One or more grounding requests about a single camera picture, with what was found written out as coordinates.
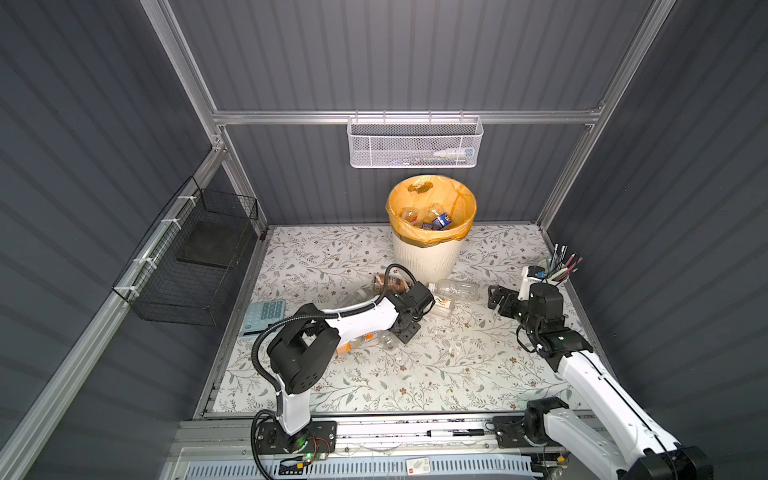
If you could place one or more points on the white ribbed waste bin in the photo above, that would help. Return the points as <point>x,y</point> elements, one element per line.
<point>427,264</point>

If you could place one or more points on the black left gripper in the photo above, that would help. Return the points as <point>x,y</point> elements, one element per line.
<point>408,335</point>

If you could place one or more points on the teal calculator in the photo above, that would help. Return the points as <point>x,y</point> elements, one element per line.
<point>260,315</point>

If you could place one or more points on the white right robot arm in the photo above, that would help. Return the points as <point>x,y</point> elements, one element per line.
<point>636,446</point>

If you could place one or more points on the brown label drink bottle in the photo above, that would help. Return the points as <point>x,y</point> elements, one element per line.
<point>394,283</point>

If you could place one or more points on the white cup pen holder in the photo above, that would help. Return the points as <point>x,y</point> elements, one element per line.
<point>536,274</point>

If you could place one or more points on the black marker pen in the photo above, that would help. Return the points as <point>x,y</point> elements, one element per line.
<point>446,433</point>

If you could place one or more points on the cream label small bottle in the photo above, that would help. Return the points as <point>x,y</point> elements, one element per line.
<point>442,307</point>

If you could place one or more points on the large clear empty bottle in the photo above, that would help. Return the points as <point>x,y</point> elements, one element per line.
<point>455,290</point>

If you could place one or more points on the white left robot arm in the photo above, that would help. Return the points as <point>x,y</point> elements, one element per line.
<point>294,353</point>

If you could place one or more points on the orange bin liner bag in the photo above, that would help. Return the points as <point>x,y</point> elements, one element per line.
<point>421,192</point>

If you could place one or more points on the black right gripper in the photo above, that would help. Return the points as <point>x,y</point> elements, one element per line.
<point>511,297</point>

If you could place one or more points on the white wire wall basket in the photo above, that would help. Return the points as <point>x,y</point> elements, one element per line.
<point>414,142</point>

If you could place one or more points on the blue band clear bottle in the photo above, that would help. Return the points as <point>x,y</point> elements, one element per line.
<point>436,219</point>

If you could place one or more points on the Pepsi blue label bottle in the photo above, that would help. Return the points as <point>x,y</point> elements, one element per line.
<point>410,215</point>

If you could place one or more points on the black wire side basket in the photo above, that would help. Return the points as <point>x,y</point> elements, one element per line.
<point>195,260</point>

